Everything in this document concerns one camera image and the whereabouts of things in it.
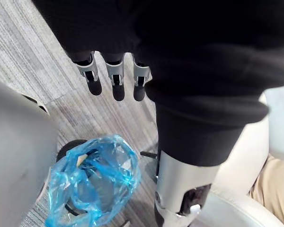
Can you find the tan seat cushion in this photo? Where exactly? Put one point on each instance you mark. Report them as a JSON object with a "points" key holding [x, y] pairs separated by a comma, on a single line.
{"points": [[277, 189]]}

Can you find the dark robot foot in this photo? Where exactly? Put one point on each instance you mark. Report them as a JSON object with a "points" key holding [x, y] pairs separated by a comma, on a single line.
{"points": [[69, 147]]}

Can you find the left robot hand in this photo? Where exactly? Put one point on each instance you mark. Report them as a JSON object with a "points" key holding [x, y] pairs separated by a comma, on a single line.
{"points": [[194, 71]]}

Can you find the silver robot leg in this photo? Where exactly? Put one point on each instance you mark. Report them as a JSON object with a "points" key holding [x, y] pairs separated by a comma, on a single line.
{"points": [[16, 146]]}

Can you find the blue plastic rubbish bag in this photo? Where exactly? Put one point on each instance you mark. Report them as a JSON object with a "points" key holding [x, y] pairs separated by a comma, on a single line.
{"points": [[101, 179]]}

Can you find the white leather sofa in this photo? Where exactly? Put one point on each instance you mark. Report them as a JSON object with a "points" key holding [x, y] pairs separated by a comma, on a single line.
{"points": [[232, 208]]}

